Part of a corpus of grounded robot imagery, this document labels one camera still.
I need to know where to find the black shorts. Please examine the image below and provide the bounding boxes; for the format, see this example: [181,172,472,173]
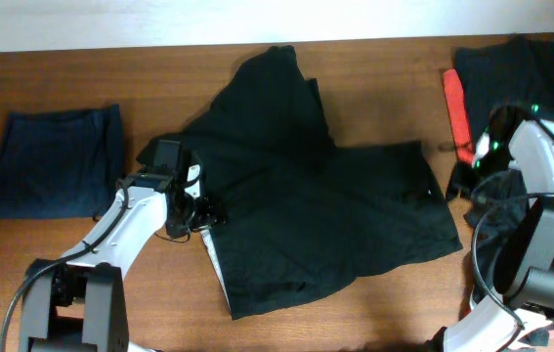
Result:
[175,46,461,319]

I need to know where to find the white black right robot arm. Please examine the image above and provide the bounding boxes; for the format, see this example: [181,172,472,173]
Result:
[192,105,554,351]

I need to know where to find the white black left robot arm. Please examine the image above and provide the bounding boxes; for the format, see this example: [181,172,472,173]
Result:
[0,156,210,351]

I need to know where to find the folded navy blue garment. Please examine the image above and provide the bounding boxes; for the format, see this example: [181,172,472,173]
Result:
[0,105,125,219]

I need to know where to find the red garment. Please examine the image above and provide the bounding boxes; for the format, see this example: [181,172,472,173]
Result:
[443,69,475,164]

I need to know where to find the dark garment pile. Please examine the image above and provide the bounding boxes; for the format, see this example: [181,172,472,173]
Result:
[447,36,554,308]

